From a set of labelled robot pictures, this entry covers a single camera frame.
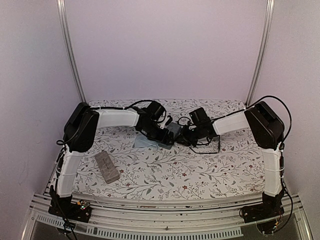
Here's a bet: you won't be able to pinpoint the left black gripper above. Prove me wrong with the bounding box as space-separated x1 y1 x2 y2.
143 122 176 147

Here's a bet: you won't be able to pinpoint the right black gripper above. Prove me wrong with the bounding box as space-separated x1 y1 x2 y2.
175 124 203 147

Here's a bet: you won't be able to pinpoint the light blue cloth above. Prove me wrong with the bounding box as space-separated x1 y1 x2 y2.
133 134 159 148

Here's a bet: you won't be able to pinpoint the blue-grey glasses case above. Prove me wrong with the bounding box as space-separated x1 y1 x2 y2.
158 122 182 150

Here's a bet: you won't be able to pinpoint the beige-grey glasses case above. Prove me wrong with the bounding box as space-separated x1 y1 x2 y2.
94 151 120 184

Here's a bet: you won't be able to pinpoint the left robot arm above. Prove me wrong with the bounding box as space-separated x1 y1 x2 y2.
54 100 175 217

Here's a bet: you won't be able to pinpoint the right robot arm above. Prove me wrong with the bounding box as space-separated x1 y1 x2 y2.
175 96 291 218

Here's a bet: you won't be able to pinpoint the thin black-framed glasses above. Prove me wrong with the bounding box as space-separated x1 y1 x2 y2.
189 135 221 155

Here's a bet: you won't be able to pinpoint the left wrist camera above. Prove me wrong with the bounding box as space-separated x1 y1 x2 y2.
160 115 173 129

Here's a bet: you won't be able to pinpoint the front aluminium rail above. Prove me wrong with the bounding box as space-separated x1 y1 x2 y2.
22 193 313 240

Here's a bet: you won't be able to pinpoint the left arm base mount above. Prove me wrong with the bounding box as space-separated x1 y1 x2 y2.
48 185 92 223

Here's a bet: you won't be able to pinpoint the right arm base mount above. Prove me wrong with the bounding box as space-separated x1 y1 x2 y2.
239 193 285 223

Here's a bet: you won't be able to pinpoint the right aluminium post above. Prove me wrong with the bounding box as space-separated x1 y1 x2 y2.
245 0 275 106

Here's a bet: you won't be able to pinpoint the aluminium post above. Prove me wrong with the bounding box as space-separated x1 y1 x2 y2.
245 0 275 106
56 0 87 102

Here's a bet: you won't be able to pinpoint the left aluminium post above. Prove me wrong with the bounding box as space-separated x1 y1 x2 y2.
56 0 87 102

